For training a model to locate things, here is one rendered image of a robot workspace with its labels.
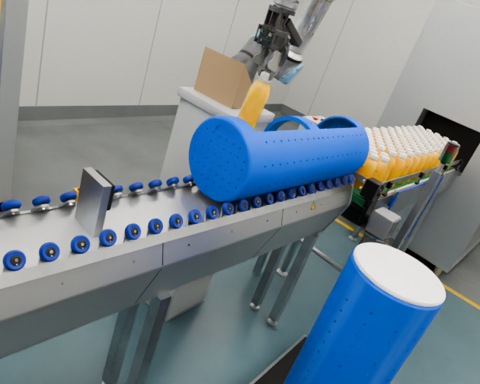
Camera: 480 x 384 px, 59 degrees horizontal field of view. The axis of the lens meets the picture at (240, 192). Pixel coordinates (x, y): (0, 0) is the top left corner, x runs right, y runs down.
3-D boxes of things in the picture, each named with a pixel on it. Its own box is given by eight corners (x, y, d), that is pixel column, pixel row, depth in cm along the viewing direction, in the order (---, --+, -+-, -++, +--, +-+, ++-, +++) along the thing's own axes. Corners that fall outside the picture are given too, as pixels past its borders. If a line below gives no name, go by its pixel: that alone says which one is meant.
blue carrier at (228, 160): (179, 178, 153) (199, 102, 142) (308, 159, 219) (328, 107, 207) (235, 218, 138) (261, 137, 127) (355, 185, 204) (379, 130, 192)
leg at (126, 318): (97, 384, 178) (127, 267, 152) (110, 378, 182) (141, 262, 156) (105, 395, 175) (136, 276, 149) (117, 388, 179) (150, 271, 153)
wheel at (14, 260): (-1, 252, 89) (2, 252, 88) (21, 248, 92) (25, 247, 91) (3, 273, 89) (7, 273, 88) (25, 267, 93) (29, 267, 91)
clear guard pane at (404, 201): (357, 267, 239) (397, 193, 218) (407, 237, 297) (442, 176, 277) (358, 267, 238) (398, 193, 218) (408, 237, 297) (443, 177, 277)
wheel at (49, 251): (35, 244, 95) (39, 244, 93) (55, 240, 98) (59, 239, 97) (39, 264, 95) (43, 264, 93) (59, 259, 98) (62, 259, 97)
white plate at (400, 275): (445, 320, 108) (443, 324, 109) (446, 273, 132) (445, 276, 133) (345, 267, 116) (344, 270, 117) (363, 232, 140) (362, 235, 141)
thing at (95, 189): (74, 217, 116) (82, 168, 110) (88, 215, 119) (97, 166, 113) (93, 238, 111) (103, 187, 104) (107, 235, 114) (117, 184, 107)
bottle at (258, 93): (256, 130, 148) (278, 81, 139) (248, 134, 142) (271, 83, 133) (239, 120, 149) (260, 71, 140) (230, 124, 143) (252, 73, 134)
